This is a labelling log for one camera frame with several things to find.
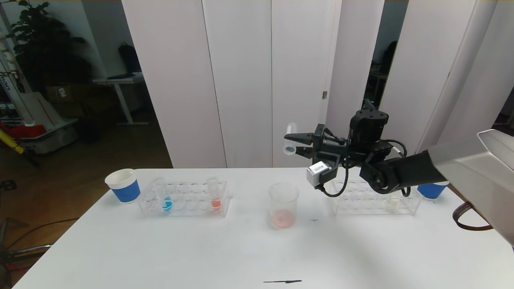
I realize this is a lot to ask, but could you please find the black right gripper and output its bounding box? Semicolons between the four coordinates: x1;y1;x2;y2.
284;124;348;162

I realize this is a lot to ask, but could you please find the test tube with red pigment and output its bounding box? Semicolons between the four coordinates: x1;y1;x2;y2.
206;178;222;211
283;123;298;156

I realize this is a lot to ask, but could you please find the test tube with blue pigment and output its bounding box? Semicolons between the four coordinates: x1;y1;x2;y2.
154;179;174;212

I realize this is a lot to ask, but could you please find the clear glass beaker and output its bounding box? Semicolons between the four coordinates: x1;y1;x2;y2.
268;183;300;230

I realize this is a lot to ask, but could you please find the clear plastic test tube rack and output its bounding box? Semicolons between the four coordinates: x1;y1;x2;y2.
139;180;233;218
327;179;422;216

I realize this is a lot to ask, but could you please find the white folding screen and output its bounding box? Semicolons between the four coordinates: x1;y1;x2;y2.
122;0;384;169
361;0;514;167

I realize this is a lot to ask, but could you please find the blue white paper cup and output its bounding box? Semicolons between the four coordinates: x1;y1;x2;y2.
105;169;141;204
418;181;449;200

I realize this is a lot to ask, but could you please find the black backpack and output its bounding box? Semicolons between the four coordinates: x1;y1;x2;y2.
118;43;142;74

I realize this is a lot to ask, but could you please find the white desk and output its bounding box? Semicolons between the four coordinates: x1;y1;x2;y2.
93;74;150;127

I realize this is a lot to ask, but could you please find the brown cardboard box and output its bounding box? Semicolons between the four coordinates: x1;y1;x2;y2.
45;84;97;106

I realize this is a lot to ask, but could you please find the white machine base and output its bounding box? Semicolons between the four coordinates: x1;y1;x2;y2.
20;92;80;155

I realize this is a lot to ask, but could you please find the dark green potted plant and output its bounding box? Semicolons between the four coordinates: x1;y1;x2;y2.
8;0;93;95

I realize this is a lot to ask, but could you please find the red plastic object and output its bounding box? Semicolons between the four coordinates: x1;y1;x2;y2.
0;124;47;141

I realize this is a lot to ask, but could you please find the yellow pole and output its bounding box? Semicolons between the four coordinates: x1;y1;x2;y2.
0;128;25;155

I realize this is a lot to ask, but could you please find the white banner stand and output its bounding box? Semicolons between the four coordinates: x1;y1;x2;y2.
0;32;35;127

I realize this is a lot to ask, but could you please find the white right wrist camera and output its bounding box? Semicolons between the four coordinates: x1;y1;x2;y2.
307;161;335;187

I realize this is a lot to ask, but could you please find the black right camera cable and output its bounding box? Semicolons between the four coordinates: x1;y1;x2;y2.
316;159;351;198

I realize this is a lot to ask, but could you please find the brown strap loop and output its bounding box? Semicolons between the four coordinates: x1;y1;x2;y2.
453;202;494;231

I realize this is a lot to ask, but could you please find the black floor cable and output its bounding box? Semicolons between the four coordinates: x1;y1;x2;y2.
0;218;80;257

